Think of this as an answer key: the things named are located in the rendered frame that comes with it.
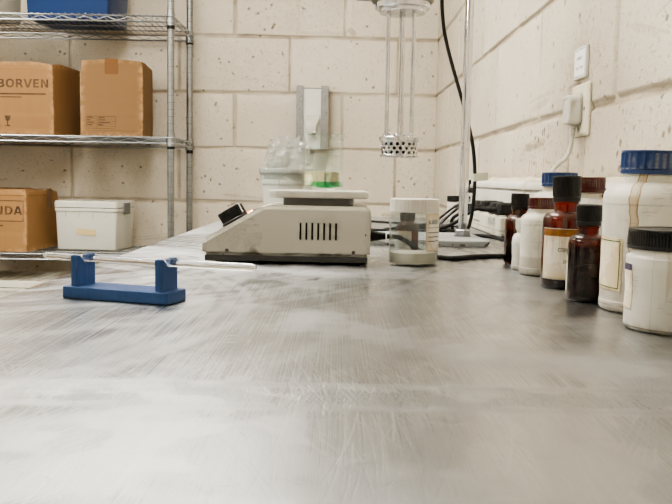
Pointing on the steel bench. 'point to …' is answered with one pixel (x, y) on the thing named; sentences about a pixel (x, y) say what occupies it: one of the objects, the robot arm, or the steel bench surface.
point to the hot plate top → (318, 194)
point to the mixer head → (401, 7)
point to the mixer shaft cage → (405, 146)
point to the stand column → (466, 120)
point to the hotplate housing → (297, 233)
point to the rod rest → (80, 278)
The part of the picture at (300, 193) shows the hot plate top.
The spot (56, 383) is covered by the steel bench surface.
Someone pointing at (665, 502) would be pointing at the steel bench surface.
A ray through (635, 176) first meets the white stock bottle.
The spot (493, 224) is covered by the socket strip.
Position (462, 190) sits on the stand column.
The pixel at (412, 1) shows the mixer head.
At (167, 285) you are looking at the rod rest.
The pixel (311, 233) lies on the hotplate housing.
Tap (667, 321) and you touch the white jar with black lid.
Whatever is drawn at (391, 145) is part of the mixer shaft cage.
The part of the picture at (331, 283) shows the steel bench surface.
